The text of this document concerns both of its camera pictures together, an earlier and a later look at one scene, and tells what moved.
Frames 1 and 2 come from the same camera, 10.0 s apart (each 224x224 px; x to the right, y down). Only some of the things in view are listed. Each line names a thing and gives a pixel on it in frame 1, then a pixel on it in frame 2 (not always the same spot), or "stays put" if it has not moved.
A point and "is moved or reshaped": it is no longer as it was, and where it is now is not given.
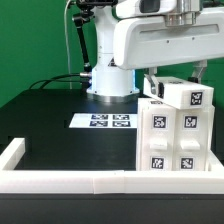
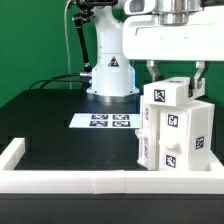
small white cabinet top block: (180, 92) is moved or reshaped
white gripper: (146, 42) stays put
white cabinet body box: (170, 139) stays put
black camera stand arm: (86, 14) stays put
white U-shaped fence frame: (104, 182) stays put
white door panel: (191, 139) -> (173, 139)
